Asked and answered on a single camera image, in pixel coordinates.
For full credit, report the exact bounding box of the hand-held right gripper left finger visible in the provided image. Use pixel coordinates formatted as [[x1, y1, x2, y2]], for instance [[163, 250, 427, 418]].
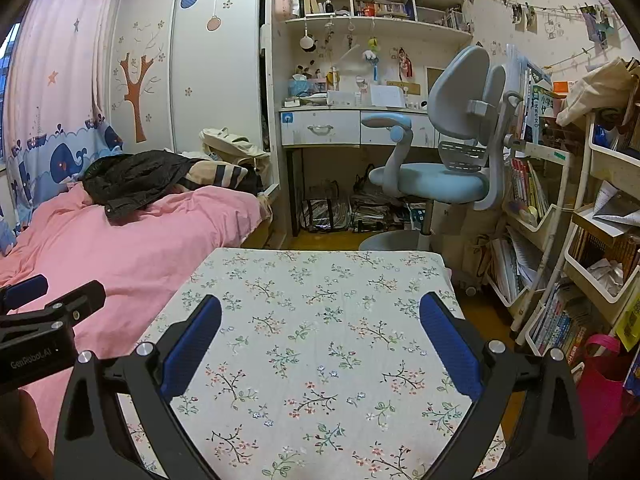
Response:
[[54, 294, 223, 480]]

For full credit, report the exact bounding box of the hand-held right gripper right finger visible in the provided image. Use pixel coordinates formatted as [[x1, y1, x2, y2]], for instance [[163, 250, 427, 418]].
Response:
[[419, 291, 588, 480]]

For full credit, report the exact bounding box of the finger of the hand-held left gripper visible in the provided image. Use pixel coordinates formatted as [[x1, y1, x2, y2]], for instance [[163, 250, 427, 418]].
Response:
[[27, 280, 107, 329], [0, 275, 49, 312]]

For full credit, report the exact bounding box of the pink bag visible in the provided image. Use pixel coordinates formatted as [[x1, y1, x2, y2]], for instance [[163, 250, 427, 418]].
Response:
[[575, 334, 640, 461]]

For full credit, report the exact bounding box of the person's left forearm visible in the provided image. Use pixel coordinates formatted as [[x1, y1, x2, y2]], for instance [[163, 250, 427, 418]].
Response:
[[0, 389, 53, 467]]

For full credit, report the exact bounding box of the pink blanket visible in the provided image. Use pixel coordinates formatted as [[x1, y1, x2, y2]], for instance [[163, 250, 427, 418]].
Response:
[[0, 182, 273, 453]]

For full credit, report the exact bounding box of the black jacket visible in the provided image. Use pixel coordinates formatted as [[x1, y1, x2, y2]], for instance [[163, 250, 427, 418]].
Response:
[[82, 150, 201, 218]]

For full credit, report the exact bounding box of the stack of papers and bags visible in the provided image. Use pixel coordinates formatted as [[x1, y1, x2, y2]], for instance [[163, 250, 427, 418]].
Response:
[[350, 162, 427, 233]]

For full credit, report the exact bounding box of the blue grey desk chair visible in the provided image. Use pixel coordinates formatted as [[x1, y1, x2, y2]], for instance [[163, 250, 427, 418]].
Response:
[[359, 45, 523, 253]]

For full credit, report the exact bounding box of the striped pillow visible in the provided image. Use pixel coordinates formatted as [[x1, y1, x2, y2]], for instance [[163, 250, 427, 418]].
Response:
[[182, 159, 251, 192]]

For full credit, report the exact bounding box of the white bookshelf rack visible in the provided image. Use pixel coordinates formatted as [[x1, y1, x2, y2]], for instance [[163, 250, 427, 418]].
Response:
[[487, 45, 571, 341]]

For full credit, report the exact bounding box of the white storage cart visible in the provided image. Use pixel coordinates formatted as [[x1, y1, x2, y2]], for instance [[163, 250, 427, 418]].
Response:
[[515, 110, 640, 358]]

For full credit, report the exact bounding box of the clear tote bag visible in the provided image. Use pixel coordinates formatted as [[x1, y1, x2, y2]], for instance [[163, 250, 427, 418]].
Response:
[[300, 185, 351, 233]]

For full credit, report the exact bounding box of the beige canvas bag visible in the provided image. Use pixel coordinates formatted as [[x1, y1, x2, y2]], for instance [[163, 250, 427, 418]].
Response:
[[200, 127, 271, 181]]

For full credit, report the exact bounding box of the whale print curtain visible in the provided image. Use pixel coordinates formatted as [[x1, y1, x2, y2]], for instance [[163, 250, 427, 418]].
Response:
[[0, 0, 126, 231]]

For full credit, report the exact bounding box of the white desk with drawers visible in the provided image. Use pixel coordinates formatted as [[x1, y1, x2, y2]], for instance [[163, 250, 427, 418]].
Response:
[[277, 105, 451, 236]]

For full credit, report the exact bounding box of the white paper board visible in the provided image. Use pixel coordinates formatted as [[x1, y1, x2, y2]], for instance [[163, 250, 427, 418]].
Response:
[[370, 85, 406, 108]]

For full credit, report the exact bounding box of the teal tissue box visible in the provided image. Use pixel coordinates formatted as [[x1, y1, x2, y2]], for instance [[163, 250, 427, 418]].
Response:
[[289, 75, 321, 97]]

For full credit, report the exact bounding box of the white wardrobe with tree sticker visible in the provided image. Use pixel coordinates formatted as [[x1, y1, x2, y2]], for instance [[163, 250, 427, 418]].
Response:
[[107, 0, 273, 161]]

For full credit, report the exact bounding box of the cream cloth bag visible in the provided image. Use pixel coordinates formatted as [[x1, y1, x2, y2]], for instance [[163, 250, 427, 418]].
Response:
[[556, 57, 640, 128]]

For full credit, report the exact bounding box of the string of wall photos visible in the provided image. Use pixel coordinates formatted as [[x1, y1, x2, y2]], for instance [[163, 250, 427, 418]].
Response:
[[462, 0, 640, 71]]

